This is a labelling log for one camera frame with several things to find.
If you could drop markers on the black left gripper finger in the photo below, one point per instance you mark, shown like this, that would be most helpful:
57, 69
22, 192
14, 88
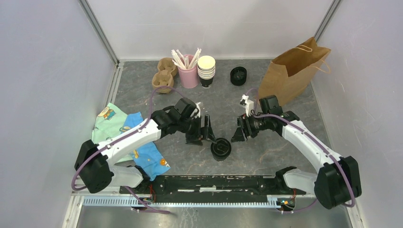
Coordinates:
208, 134
194, 141

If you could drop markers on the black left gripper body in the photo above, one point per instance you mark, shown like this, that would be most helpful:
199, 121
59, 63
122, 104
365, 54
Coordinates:
192, 126

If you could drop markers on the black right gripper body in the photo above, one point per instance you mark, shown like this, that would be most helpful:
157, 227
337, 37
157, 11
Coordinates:
254, 124

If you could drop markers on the black paper coffee cup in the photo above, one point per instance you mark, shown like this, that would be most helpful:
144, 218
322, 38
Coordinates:
221, 150

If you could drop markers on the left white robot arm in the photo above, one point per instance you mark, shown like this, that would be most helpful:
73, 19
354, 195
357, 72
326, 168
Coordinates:
96, 164

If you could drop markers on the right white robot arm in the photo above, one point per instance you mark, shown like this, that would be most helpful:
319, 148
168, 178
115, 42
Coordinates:
336, 180

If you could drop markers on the brown paper takeout bag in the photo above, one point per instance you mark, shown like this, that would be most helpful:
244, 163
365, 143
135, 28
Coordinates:
289, 74

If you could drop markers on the stack of black lids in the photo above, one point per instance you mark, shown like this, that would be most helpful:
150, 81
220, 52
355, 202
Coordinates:
238, 76

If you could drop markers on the blue patterned cloth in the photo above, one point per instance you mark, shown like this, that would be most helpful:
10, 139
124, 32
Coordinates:
147, 156

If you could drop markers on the pink metal utensil cup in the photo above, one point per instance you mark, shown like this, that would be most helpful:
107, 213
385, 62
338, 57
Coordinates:
189, 77

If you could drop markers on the brown cardboard cup carriers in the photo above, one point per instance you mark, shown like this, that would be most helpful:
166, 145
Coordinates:
167, 70

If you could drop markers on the stack of paper cups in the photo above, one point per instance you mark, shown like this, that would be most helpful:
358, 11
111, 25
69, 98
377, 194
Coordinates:
206, 70

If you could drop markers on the wooden stirrers in wrappers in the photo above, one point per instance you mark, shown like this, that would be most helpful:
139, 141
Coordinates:
183, 62

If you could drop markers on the green patterned cloth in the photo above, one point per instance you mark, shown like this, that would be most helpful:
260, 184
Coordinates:
112, 121

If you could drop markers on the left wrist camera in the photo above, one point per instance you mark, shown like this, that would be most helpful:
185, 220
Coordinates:
187, 109

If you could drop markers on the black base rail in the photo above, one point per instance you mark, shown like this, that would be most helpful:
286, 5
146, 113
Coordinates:
213, 189

